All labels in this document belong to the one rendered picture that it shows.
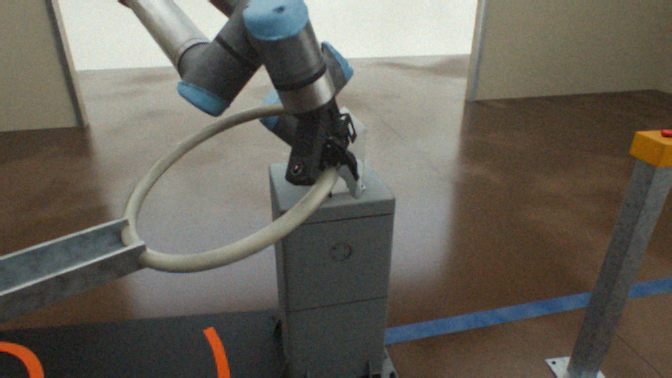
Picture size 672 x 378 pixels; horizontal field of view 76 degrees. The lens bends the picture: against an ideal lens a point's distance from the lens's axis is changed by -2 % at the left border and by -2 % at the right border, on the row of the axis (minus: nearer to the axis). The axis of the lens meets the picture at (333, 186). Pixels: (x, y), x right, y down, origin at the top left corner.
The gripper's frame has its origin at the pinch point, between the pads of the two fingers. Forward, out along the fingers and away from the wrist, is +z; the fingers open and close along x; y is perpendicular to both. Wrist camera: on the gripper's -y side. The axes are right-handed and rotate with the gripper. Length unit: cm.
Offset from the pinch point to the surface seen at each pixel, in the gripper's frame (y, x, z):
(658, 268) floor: 137, -95, 194
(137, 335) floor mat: 0, 136, 95
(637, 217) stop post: 65, -63, 74
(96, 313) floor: 5, 168, 91
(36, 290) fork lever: -35, 36, -14
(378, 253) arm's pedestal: 37, 19, 66
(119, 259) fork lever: -25.2, 30.6, -9.1
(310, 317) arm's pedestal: 15, 44, 80
